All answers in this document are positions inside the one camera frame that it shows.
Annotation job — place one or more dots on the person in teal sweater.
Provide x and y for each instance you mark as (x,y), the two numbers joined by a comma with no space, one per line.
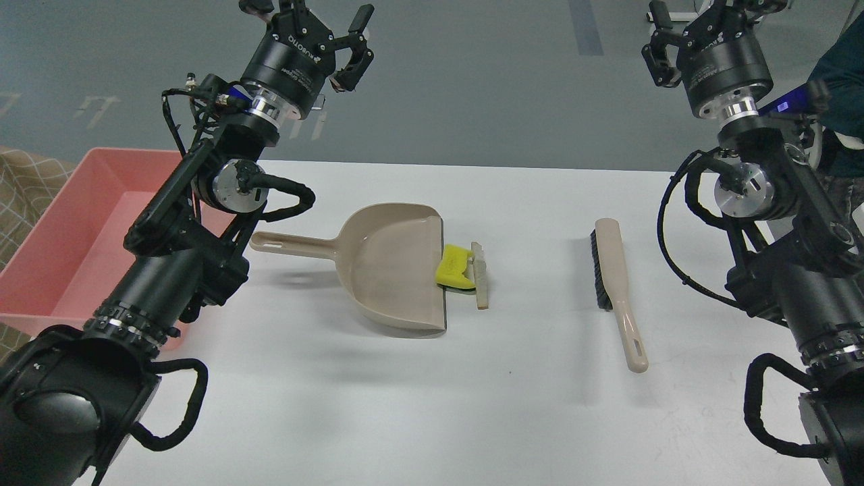
(840,168)

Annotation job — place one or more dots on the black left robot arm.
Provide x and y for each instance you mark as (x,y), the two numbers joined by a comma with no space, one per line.
(72,397)

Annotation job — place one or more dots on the beige plastic dustpan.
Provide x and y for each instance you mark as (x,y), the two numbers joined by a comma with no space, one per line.
(385,256)

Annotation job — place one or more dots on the pink plastic bin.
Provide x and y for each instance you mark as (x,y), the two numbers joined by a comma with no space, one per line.
(74,257)

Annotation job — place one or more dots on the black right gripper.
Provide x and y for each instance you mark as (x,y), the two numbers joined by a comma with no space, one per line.
(723,69)

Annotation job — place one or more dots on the beige hand brush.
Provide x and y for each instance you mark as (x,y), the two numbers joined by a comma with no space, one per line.
(612,287)

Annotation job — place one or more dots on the patterned beige cloth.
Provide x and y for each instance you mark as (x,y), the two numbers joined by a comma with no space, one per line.
(29,183)

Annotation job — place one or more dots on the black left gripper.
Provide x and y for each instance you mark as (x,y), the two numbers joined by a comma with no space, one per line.
(289,60)

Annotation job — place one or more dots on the yellow green sponge piece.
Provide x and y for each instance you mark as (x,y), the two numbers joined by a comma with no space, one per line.
(451,271)

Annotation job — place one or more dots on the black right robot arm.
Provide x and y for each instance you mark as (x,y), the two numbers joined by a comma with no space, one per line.
(795,259)

